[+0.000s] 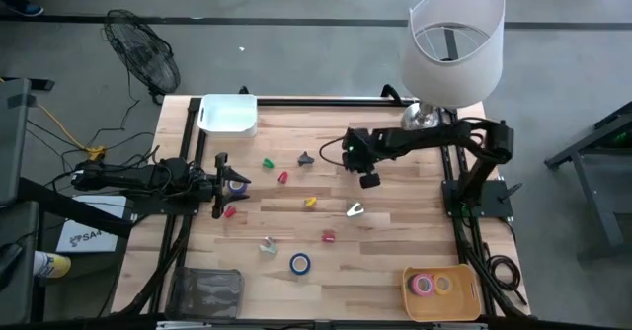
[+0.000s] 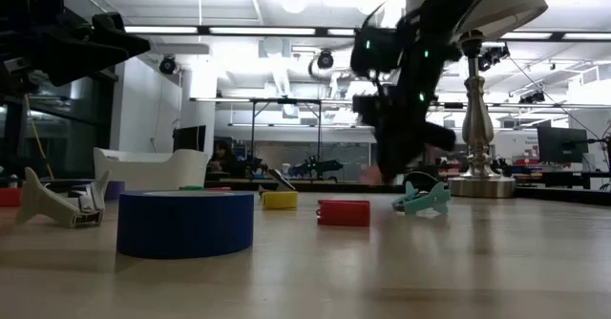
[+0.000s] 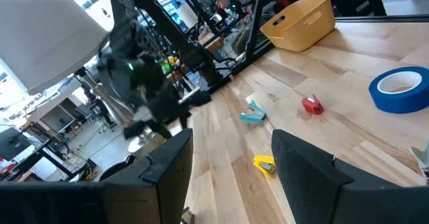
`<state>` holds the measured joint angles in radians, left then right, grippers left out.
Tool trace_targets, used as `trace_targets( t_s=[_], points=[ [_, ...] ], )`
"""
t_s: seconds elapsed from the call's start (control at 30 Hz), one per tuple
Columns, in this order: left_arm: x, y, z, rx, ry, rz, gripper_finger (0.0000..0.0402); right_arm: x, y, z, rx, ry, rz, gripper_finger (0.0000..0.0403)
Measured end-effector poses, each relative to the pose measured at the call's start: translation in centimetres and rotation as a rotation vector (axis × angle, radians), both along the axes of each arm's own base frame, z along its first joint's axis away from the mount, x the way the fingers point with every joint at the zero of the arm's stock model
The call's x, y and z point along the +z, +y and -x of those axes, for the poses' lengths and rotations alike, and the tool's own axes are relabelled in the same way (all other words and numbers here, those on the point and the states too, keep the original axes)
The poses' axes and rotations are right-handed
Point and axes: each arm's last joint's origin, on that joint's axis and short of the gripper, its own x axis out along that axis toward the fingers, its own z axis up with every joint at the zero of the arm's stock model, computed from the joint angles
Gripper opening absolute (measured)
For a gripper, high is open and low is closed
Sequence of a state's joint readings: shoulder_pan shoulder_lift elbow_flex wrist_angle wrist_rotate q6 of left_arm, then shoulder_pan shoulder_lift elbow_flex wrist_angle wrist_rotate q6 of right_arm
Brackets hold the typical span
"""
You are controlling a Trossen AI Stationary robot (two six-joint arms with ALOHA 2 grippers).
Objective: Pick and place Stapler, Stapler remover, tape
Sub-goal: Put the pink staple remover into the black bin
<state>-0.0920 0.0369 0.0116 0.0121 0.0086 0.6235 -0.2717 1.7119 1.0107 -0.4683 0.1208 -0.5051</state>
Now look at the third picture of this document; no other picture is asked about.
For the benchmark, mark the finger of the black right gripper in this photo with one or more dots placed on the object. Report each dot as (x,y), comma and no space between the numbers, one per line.
(163,128)
(185,120)

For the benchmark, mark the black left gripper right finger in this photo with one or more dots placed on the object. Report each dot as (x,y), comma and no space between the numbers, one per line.
(335,197)

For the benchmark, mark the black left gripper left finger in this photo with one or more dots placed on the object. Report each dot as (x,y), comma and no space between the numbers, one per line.
(67,204)

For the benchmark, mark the teal staple remover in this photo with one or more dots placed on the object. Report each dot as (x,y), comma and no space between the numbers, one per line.
(256,110)

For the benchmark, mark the yellow mini stapler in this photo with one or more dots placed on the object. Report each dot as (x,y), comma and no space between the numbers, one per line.
(261,160)

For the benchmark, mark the red staple remover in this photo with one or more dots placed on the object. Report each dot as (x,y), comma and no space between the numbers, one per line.
(311,106)

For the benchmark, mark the grey staple remover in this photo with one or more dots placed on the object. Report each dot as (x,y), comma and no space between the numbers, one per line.
(422,157)

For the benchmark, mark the dark blue tape roll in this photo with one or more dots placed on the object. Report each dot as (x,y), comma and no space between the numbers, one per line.
(392,105)

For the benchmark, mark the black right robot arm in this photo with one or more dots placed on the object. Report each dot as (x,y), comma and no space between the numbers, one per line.
(127,49)

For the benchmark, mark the wooden background table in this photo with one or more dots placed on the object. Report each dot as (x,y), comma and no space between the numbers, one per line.
(214,44)

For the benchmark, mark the black computer monitor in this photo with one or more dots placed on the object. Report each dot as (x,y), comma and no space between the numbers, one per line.
(13,143)

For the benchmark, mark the table lamp white shade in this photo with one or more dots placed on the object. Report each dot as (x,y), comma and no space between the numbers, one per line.
(43,33)

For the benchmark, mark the yellow plastic basket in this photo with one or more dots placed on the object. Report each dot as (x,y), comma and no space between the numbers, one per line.
(301,29)

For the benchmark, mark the black metal frame post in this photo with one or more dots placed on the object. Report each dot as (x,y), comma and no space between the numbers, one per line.
(257,23)

